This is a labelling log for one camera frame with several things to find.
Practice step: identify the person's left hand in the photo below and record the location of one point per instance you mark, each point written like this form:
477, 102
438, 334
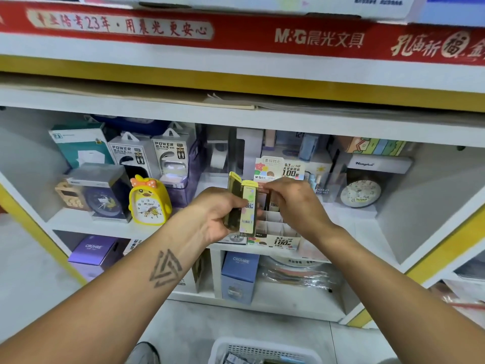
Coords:
208, 220

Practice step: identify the person's right hand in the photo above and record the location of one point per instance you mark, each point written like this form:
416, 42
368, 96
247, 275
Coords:
303, 212

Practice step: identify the yellow refill packets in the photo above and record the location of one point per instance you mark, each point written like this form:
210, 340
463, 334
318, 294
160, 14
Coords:
248, 204

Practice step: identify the white shelf with yellow trim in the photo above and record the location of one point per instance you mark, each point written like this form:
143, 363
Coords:
250, 119

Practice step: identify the white plastic basket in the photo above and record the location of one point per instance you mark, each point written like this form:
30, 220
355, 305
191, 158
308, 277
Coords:
250, 345

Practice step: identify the pile of lead refill packets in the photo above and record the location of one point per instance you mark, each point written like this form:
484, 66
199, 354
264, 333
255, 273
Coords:
254, 358

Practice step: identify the person's left forearm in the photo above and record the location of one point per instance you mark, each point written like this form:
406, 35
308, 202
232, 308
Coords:
98, 311

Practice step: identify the person's right forearm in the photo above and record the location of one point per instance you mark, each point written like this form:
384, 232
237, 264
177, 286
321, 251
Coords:
409, 311

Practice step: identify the purple translucent container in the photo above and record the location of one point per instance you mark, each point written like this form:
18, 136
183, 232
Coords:
189, 189

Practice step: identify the white refill display box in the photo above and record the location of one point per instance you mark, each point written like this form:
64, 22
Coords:
277, 238

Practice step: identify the yellow alarm clock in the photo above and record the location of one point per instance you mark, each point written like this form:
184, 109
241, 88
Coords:
150, 207

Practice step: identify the white round clock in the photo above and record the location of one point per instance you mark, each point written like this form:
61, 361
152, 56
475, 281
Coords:
360, 191

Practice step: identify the stack of wrapped discs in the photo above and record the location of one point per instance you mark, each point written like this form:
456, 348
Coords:
303, 273

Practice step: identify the tape dispenser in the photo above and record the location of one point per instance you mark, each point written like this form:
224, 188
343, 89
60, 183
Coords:
220, 154

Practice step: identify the blue small carton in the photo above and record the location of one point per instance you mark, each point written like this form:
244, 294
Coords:
239, 280

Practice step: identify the white hanging accessory box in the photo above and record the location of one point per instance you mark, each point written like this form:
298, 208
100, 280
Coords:
174, 149
135, 155

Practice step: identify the white long box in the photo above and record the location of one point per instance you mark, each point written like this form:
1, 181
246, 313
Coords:
375, 163

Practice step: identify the pastel sticky notes pack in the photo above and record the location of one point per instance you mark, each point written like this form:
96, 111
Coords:
371, 145

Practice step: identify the clear boxed dark clock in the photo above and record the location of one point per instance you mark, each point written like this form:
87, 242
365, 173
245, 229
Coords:
100, 194

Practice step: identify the flat cardboard sheets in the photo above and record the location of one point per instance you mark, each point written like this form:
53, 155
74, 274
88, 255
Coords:
341, 103

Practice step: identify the purple box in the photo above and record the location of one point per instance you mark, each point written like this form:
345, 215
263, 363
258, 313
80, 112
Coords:
92, 254

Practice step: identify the small tan alarm clock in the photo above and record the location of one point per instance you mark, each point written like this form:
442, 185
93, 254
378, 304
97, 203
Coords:
70, 195

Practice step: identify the teal white box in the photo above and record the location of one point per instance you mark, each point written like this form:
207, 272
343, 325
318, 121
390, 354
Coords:
79, 146

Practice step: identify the grey sneaker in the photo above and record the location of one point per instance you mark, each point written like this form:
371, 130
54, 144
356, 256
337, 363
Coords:
144, 354

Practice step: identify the grey box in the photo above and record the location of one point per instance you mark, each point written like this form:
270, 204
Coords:
471, 265

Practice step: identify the plastic wrapped items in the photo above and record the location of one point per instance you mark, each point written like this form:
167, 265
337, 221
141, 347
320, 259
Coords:
462, 293

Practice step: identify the red banner strip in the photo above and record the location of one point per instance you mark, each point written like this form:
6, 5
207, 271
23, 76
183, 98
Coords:
227, 32

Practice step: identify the white printed box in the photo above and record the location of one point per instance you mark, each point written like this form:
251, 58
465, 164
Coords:
250, 5

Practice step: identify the blue printed box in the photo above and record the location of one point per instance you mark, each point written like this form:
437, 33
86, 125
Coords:
455, 9

